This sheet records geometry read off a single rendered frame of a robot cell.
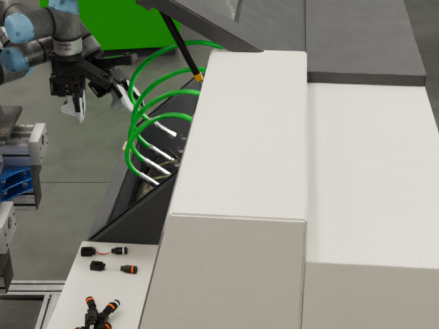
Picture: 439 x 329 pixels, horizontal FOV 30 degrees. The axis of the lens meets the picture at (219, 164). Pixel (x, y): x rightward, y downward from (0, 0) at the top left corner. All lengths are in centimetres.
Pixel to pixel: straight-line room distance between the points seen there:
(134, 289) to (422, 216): 86
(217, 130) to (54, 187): 291
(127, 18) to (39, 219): 206
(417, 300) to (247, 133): 44
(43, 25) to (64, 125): 290
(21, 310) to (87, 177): 135
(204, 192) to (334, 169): 34
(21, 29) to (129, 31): 370
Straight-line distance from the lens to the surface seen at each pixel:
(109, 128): 495
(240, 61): 185
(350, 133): 173
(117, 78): 240
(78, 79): 225
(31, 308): 328
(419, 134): 175
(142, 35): 582
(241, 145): 149
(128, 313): 200
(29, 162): 279
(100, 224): 237
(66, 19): 218
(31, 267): 384
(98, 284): 209
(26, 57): 243
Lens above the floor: 227
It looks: 30 degrees down
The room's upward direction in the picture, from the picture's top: straight up
